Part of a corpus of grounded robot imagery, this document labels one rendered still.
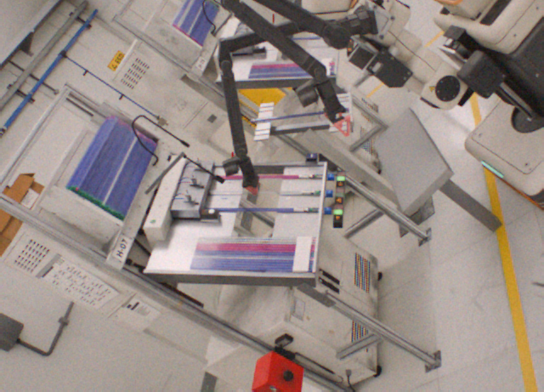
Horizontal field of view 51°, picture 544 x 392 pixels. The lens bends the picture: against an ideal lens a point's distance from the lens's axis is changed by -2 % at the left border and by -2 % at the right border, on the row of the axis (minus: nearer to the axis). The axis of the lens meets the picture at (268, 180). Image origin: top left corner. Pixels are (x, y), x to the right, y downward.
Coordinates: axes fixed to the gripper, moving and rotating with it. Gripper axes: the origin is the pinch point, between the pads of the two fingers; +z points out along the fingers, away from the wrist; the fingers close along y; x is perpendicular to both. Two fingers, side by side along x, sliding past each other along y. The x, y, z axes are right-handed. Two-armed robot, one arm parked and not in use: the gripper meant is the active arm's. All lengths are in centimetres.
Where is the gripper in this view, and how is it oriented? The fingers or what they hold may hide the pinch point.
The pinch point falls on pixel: (255, 192)
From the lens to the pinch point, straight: 269.8
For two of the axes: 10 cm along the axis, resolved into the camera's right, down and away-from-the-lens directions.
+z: 2.3, 7.3, 6.4
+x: 9.7, -0.8, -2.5
